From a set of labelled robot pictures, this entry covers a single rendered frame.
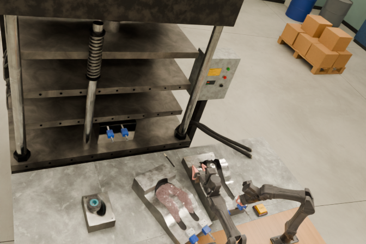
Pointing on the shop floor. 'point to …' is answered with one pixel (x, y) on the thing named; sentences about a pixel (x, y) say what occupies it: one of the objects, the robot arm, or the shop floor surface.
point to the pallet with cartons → (318, 44)
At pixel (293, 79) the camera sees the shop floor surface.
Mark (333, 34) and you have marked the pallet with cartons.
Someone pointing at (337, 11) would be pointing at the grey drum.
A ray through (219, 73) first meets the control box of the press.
